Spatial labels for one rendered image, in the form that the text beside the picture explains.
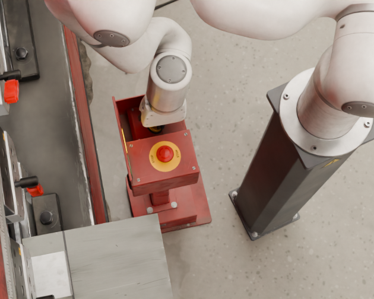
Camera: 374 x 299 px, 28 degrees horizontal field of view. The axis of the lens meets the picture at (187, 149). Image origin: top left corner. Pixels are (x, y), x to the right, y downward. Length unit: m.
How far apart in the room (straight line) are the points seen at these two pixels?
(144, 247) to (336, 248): 1.17
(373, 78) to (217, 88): 1.51
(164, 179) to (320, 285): 0.94
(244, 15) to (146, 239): 0.53
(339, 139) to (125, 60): 0.46
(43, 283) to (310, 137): 0.59
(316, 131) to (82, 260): 0.52
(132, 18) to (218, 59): 1.58
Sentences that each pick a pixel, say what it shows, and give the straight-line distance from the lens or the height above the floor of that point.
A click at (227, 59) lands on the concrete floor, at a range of 2.62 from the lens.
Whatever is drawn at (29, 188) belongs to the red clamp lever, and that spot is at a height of 1.14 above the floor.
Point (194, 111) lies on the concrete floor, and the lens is 2.55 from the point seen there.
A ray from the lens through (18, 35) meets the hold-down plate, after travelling 1.69.
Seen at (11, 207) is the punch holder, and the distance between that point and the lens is 1.26.
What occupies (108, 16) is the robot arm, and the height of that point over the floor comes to 1.47.
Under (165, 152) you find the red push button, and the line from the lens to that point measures 1.67.
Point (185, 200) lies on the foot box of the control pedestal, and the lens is 2.35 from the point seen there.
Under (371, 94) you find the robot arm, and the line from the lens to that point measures 1.12.
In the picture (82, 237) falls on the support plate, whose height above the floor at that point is 1.00.
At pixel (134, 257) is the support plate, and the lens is 1.43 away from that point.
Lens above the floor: 2.42
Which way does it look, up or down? 75 degrees down
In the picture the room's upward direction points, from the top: 5 degrees clockwise
